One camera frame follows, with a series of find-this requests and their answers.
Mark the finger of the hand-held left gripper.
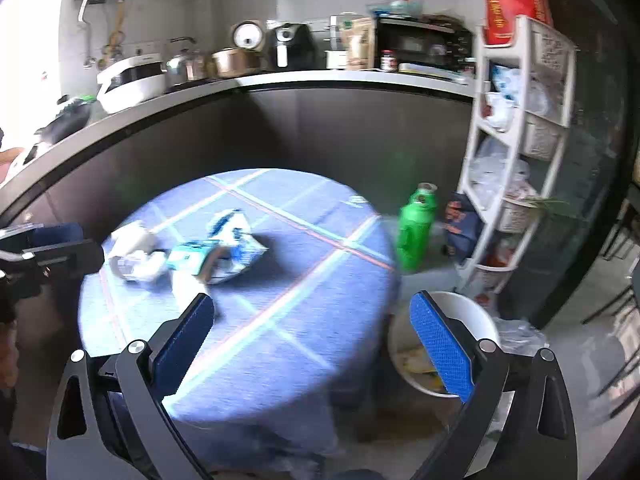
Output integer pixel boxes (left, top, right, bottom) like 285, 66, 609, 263
0, 222, 85, 250
22, 239, 106, 277

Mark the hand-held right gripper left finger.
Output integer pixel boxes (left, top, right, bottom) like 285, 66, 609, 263
46, 292, 217, 480

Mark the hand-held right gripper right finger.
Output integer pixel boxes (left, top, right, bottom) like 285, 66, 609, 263
409, 290, 578, 480

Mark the white plastic bucket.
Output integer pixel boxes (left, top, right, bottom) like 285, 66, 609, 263
387, 290, 501, 400

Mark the white paper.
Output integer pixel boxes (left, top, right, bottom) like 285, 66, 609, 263
109, 220, 171, 283

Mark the blue and white carton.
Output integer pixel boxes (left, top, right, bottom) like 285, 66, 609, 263
167, 240, 226, 285

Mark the blue and white plastic wrapper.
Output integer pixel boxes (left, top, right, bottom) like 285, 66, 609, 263
207, 209, 268, 283

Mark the yellow packaging scrap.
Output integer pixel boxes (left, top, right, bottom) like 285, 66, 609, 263
395, 350, 446, 391

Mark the clear plastic bag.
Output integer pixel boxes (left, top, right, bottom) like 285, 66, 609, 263
500, 317, 548, 356

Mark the blue plaid tablecloth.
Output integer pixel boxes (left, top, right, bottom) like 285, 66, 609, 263
77, 167, 401, 461

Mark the black bag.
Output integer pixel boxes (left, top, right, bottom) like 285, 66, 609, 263
35, 97, 93, 143

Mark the green thermos bottle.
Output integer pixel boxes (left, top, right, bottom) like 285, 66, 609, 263
396, 182, 438, 272

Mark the dark blue paper bag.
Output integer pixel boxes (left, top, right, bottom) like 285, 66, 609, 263
442, 191, 483, 266

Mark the white lidded cooker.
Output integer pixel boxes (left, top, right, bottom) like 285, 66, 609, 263
95, 54, 168, 113

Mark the green scallion bunch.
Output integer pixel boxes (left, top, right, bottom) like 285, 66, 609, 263
525, 195, 571, 218

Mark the black chair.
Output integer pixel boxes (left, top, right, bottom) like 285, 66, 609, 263
582, 200, 640, 326

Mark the steel kettle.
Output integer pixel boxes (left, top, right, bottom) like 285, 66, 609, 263
165, 37, 201, 83

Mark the white plastic storage rack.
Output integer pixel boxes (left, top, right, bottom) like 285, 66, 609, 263
452, 15, 576, 306

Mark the gold cooking pot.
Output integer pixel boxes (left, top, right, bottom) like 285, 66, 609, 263
210, 47, 263, 79

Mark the white plastic bags bundle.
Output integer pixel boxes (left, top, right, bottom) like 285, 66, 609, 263
482, 62, 556, 131

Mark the round white-faced rice cooker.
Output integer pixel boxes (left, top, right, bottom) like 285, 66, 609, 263
231, 20, 267, 53

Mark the black air fryer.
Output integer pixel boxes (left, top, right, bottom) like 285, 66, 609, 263
265, 21, 317, 72

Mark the black microwave oven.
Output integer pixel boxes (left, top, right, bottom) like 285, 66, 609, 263
375, 17, 473, 73

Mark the white blender jug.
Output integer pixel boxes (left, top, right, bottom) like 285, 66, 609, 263
325, 12, 351, 70

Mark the brown paper pouch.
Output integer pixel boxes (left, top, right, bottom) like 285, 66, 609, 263
345, 17, 377, 71

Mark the red bag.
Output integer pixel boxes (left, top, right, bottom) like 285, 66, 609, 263
474, 0, 553, 46

